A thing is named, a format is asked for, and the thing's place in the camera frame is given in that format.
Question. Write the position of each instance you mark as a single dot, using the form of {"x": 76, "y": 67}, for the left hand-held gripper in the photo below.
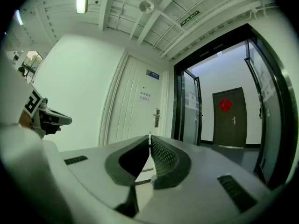
{"x": 50, "y": 119}

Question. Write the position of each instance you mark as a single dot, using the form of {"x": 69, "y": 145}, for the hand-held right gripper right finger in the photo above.
{"x": 180, "y": 167}

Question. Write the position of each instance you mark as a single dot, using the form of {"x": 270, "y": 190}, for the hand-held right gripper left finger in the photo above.
{"x": 112, "y": 167}

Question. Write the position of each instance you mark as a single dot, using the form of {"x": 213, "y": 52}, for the silver key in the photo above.
{"x": 149, "y": 137}

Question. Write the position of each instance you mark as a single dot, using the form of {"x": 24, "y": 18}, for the silver door lock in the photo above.
{"x": 157, "y": 118}

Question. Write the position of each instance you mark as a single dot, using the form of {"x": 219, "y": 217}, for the person's left forearm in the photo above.
{"x": 25, "y": 120}

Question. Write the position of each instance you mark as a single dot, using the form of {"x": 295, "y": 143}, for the narrow glass door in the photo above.
{"x": 191, "y": 108}

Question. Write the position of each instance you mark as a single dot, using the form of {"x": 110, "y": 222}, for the dark brown door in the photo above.
{"x": 230, "y": 129}

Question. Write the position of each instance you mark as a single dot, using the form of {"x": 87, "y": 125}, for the white door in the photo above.
{"x": 133, "y": 101}

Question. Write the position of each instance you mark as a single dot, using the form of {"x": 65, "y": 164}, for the red diamond door decoration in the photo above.
{"x": 225, "y": 105}

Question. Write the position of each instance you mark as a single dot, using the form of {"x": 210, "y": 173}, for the blue door sign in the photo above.
{"x": 153, "y": 74}

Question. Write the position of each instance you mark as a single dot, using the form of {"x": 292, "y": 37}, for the wide glass door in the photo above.
{"x": 271, "y": 115}

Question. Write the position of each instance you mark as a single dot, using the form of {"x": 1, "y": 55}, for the window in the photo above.
{"x": 33, "y": 60}

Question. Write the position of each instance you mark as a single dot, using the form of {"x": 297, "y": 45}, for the white paper notice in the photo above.
{"x": 144, "y": 97}

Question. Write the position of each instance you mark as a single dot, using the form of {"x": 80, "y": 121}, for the small ceiling light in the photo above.
{"x": 19, "y": 17}

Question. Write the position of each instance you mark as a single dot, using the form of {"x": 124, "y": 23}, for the round ceiling detector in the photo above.
{"x": 146, "y": 6}

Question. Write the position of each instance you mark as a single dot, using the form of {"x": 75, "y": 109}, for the green exit sign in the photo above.
{"x": 190, "y": 18}

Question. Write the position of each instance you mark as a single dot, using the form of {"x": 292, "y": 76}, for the white ceiling pipes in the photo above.
{"x": 210, "y": 20}

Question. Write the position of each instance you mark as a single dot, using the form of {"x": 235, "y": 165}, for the black doorway frame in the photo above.
{"x": 236, "y": 35}

